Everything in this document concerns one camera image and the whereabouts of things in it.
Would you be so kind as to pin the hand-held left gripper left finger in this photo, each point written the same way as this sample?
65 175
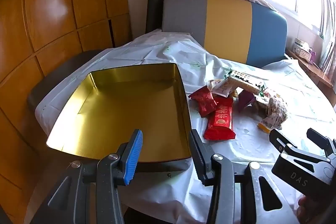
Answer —
134 158

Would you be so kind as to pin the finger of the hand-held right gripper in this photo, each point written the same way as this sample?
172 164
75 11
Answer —
326 145
277 138

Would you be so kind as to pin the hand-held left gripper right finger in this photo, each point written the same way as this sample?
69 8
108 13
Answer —
197 161

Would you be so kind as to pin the long red snack packet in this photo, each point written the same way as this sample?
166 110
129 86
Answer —
220 121

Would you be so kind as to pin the purple snack packet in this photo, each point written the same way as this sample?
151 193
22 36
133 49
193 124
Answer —
245 100

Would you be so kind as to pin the maroon tin box gold inside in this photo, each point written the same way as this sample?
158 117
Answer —
118 108

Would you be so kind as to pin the small red snack packet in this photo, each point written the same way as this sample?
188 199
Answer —
203 100

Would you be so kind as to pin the person's right hand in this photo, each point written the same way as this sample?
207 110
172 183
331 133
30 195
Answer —
305 209

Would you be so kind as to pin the orange biscuit packet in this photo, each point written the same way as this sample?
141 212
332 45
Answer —
263 127

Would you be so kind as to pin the white green-print tablecloth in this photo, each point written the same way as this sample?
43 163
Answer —
262 150

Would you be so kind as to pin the clear nut snack packet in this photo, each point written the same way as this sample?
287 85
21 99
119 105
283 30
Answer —
277 108

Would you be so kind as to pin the wooden side table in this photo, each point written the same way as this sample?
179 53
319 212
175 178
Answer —
315 74

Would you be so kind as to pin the beige snack packet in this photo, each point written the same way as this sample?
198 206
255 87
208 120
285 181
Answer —
223 88

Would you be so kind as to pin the small purple item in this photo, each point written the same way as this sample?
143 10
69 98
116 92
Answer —
314 57

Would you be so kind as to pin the dark grey chair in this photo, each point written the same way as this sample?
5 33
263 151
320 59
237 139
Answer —
52 77

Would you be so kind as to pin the grey yellow blue chair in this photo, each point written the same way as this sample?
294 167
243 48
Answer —
228 24

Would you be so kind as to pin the black rolled mat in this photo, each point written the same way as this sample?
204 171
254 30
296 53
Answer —
155 8

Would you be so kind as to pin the wooden cabinet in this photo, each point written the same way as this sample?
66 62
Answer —
52 3

